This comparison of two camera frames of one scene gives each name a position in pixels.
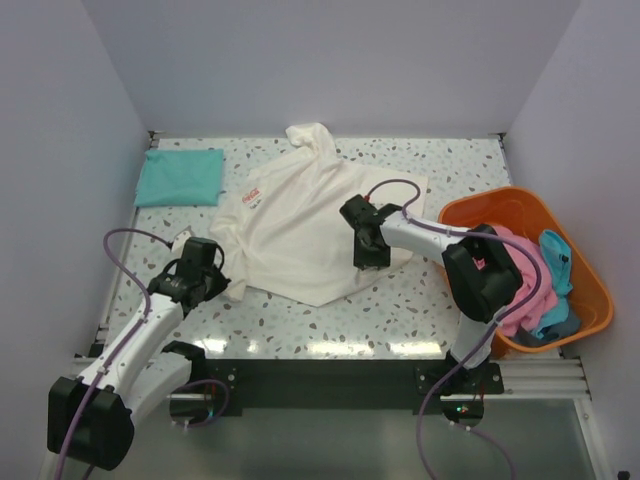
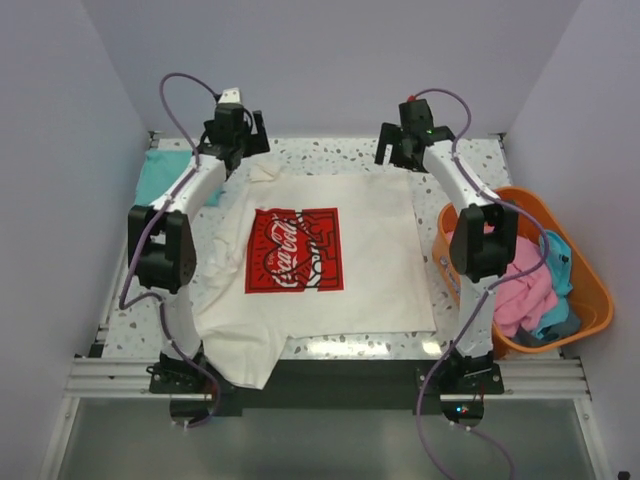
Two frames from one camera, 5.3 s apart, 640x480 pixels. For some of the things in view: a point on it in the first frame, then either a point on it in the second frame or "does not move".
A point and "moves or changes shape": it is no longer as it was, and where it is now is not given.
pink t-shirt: x=544 y=303 does not move
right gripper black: x=361 y=258 to x=390 y=134
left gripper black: x=220 y=281 to x=256 y=142
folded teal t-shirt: x=181 y=178 does not move
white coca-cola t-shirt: x=283 y=232 moves or changes shape
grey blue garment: x=567 y=327 does not move
